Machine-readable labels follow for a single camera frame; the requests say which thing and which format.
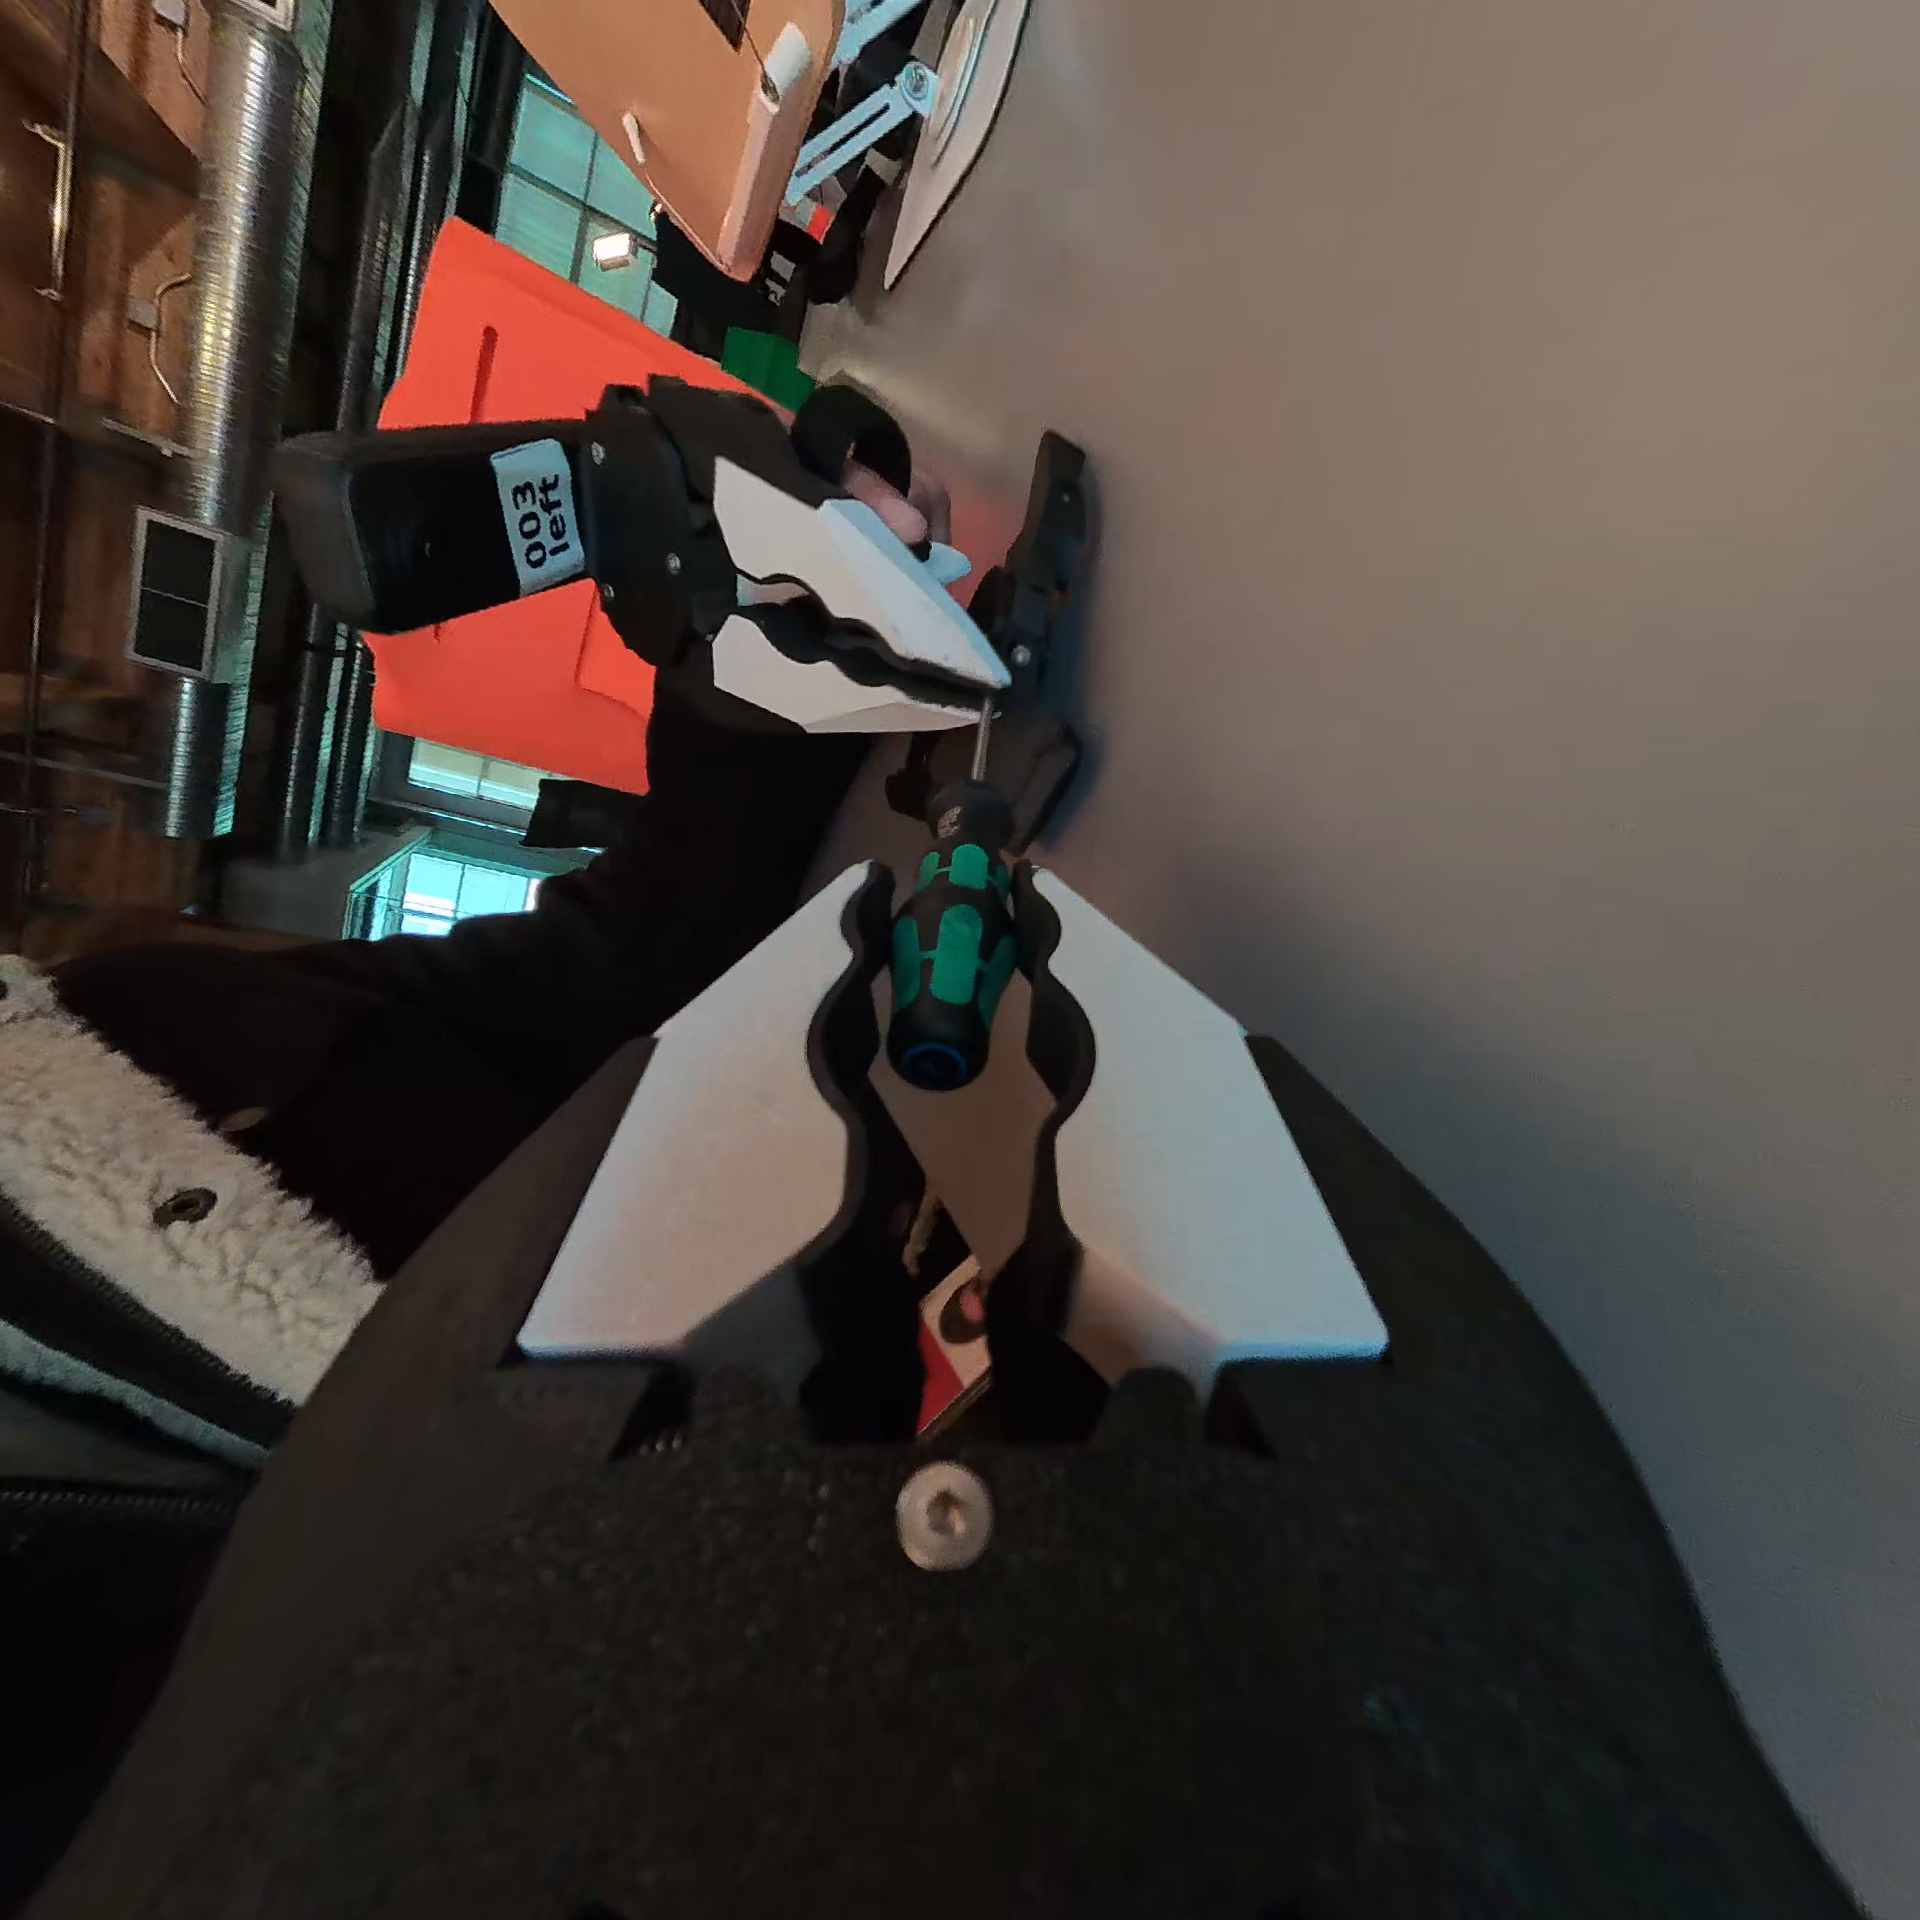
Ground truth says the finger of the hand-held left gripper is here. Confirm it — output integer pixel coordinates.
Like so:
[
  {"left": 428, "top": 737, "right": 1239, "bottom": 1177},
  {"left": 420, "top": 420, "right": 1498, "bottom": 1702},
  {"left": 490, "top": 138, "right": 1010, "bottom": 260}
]
[
  {"left": 712, "top": 449, "right": 1010, "bottom": 694},
  {"left": 712, "top": 619, "right": 990, "bottom": 737}
]

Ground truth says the white framed wall vent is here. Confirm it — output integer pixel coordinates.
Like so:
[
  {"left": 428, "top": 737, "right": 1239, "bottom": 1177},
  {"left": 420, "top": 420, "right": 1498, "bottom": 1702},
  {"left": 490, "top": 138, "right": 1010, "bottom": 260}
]
[{"left": 128, "top": 508, "right": 227, "bottom": 678}]

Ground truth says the green block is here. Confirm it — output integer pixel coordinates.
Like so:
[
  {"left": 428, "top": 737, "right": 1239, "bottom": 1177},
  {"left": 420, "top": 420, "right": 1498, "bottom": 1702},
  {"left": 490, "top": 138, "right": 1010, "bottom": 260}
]
[{"left": 720, "top": 326, "right": 820, "bottom": 420}]

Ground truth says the black plastic bracket part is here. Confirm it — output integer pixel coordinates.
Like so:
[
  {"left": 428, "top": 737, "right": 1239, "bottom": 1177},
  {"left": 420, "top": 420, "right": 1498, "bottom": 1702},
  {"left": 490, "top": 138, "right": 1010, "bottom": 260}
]
[{"left": 886, "top": 433, "right": 1097, "bottom": 856}]

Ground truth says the person's left hand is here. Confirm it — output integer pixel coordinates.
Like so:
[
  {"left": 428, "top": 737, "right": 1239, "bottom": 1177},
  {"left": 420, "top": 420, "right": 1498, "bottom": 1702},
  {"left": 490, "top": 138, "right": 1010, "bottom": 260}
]
[{"left": 839, "top": 446, "right": 962, "bottom": 551}]

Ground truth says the person's red white shoe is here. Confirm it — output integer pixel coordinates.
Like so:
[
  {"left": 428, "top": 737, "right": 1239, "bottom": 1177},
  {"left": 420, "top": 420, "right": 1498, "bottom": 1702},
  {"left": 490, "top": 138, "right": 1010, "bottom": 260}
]
[{"left": 909, "top": 1255, "right": 1006, "bottom": 1436}]

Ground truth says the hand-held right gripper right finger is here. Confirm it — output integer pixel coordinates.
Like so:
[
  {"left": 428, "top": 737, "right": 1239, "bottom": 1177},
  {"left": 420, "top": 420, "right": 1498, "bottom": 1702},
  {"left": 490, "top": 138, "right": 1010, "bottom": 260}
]
[{"left": 1010, "top": 865, "right": 1392, "bottom": 1374}]

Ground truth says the tan panel with black label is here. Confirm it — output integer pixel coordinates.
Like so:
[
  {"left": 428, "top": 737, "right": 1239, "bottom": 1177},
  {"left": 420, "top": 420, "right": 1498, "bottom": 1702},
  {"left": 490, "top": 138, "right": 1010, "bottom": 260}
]
[{"left": 490, "top": 0, "right": 845, "bottom": 279}]

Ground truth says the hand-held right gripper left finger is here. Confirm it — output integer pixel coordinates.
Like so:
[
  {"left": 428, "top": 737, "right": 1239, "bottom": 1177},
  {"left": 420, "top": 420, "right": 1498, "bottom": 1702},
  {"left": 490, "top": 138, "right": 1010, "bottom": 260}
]
[{"left": 512, "top": 865, "right": 904, "bottom": 1418}]

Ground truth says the green black handle screwdriver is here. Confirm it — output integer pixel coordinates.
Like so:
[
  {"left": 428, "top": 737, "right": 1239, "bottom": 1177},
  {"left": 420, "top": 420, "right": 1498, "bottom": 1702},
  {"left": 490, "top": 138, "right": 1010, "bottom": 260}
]
[{"left": 886, "top": 694, "right": 1025, "bottom": 1088}]

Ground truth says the person's left forearm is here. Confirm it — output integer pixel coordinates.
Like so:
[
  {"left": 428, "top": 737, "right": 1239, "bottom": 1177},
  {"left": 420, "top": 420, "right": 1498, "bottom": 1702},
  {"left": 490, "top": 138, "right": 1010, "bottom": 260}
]
[{"left": 361, "top": 663, "right": 889, "bottom": 1285}]

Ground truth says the silver ventilation duct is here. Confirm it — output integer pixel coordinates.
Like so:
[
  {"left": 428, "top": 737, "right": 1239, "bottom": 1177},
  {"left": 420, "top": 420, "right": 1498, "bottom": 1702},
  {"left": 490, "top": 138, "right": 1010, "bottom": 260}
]
[{"left": 158, "top": 0, "right": 322, "bottom": 846}]

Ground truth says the white jointed lamp arm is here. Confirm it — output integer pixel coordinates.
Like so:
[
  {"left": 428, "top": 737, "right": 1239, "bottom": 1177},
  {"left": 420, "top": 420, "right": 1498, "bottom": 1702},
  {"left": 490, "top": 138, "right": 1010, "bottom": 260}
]
[{"left": 782, "top": 0, "right": 940, "bottom": 214}]

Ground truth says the white desk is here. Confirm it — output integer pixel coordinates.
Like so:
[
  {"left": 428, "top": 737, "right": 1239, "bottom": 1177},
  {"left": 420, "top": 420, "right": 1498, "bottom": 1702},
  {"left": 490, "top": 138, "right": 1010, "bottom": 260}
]
[{"left": 801, "top": 0, "right": 1920, "bottom": 1920}]

